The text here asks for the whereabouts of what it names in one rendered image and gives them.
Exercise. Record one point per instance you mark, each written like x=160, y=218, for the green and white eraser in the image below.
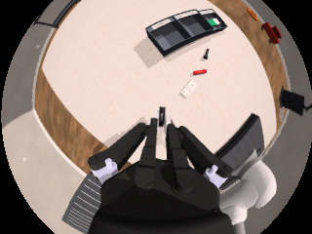
x=213, y=22

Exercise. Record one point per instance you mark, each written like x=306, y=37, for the white domino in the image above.
x=189, y=88

